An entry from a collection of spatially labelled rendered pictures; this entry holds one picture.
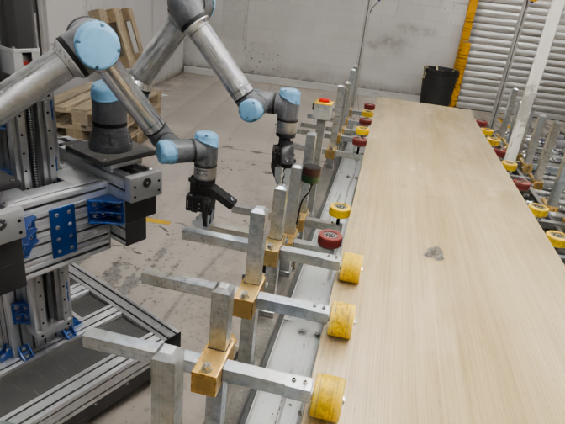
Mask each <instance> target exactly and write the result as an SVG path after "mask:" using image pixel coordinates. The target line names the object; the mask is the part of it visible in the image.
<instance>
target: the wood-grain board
mask: <svg viewBox="0 0 565 424"><path fill-rule="evenodd" d="M436 245H437V246H438V247H439V248H440V249H441V250H442V251H443V252H444V253H443V256H444V257H445V258H444V260H440V261H437V260H436V259H435V258H431V257H430V258H428V257H426V256H425V255H423V254H422V252H427V248H429V247H434V246H436ZM344 252H350V253H355V254H359V255H363V256H364V258H363V263H362V267H363V271H362V272H361V277H360V280H359V284H354V283H350V282H347V281H342V280H339V277H340V272H341V270H339V271H336V274H335V281H334V284H333V288H332V291H331V296H330V302H329V305H330V312H331V308H332V304H333V301H334V300H335V301H340V302H344V303H348V304H352V305H356V315H355V320H356V324H355V325H354V326H353V330H352V334H351V339H345V338H341V337H334V336H330V335H328V334H327V331H328V325H329V322H327V325H326V324H324V327H323V331H322V334H321V338H320V342H319V348H318V352H317V356H316V359H315V363H314V370H313V373H312V377H311V379H314V383H313V387H314V384H315V380H316V376H317V373H323V374H330V375H334V376H337V377H341V378H344V379H346V387H345V392H344V397H345V404H344V405H342V407H341V415H340V419H339V421H338V422H337V423H336V422H332V421H327V420H323V419H319V418H315V417H312V416H310V415H309V410H310V405H311V400H309V403H305V406H304V412H303V416H302V420H301V423H300V424H565V265H564V263H563V262H562V260H561V258H560V257H559V256H558V254H557V252H556V250H555V249H554V247H553V245H552V244H551V242H550V241H549V239H548V238H547V235H546V234H545V232H544V231H543V229H542V228H541V226H540V224H539V223H538V221H537V220H536V217H535V216H534V215H533V213H532V212H531V210H530V208H529V206H528V205H527V203H526V201H525V200H524V199H523V197H522V195H521V194H520V192H519V190H518V188H517V187H516V186H515V184H514V182H513V181H512V179H511V177H510V175H509V174H508V173H507V171H506V170H505V168H504V166H503V164H502V162H501V161H500V159H499V158H498V156H497V155H496V153H495V151H494V149H493V148H492V146H491V145H490V144H489V142H488V140H487V138H486V137H485V135H484V133H483V132H482V130H481V129H480V127H479V126H478V123H477V122H476V120H475V119H474V118H473V116H472V114H471V112H470V111H469V109H458V108H453V107H447V106H440V105H434V104H428V103H418V102H412V101H406V100H400V99H394V98H383V97H378V98H377V102H376V106H375V109H374V113H373V117H372V123H371V127H370V131H369V135H368V138H367V144H366V149H365V152H364V156H363V159H362V166H361V170H360V173H359V178H358V181H357V185H356V192H355V195H354V199H353V202H352V207H351V213H350V216H349V220H348V224H347V227H346V233H345V238H344V241H343V245H342V248H341V261H342V259H343V255H344Z"/></svg>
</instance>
